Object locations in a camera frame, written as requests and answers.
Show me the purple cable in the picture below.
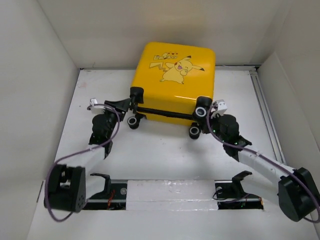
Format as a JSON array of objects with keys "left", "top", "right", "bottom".
[
  {"left": 206, "top": 103, "right": 320, "bottom": 222},
  {"left": 43, "top": 103, "right": 120, "bottom": 223}
]

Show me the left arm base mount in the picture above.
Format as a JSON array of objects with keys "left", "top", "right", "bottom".
[{"left": 82, "top": 173, "right": 128, "bottom": 211}]

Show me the aluminium frame rail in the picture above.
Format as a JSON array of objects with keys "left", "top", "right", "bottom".
[{"left": 249, "top": 66, "right": 286, "bottom": 164}]

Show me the yellow hard-shell suitcase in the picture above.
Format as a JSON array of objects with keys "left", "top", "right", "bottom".
[{"left": 127, "top": 41, "right": 216, "bottom": 140}]

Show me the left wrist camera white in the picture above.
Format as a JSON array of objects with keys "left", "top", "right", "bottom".
[{"left": 87, "top": 98, "right": 105, "bottom": 114}]

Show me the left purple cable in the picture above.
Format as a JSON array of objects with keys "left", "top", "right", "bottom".
[{"left": 43, "top": 103, "right": 120, "bottom": 223}]

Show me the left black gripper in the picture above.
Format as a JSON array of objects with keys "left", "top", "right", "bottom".
[{"left": 101, "top": 99, "right": 130, "bottom": 139}]

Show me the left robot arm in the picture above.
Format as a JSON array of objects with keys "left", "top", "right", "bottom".
[{"left": 44, "top": 98, "right": 131, "bottom": 213}]

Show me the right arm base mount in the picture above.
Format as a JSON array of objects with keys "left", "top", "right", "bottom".
[{"left": 212, "top": 170, "right": 264, "bottom": 210}]

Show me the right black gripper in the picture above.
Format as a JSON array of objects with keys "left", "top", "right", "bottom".
[{"left": 196, "top": 111, "right": 227, "bottom": 144}]

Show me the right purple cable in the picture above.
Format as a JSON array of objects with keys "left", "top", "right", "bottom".
[{"left": 206, "top": 103, "right": 320, "bottom": 222}]

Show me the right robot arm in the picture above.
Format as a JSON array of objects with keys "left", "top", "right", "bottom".
[{"left": 204, "top": 109, "right": 320, "bottom": 222}]

